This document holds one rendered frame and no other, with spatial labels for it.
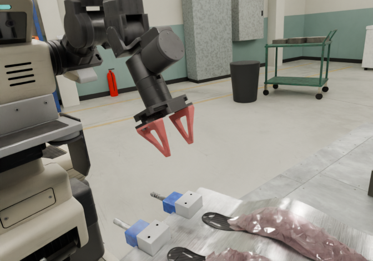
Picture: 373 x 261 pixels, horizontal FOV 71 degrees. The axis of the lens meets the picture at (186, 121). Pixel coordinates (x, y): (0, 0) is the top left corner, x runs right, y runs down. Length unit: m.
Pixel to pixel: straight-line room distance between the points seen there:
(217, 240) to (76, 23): 0.51
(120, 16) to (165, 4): 5.70
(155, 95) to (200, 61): 5.51
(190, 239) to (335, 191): 0.41
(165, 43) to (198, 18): 5.50
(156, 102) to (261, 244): 0.30
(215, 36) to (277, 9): 2.20
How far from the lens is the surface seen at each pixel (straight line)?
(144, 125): 0.50
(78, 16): 0.63
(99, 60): 0.78
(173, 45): 0.48
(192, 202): 0.56
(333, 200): 0.75
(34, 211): 0.78
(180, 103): 0.52
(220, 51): 6.29
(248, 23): 7.07
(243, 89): 4.27
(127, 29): 0.54
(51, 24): 5.33
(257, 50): 7.72
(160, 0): 6.18
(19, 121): 0.67
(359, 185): 0.83
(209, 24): 6.11
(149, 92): 0.51
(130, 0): 0.55
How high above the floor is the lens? 1.22
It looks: 19 degrees down
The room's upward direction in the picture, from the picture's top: 5 degrees counter-clockwise
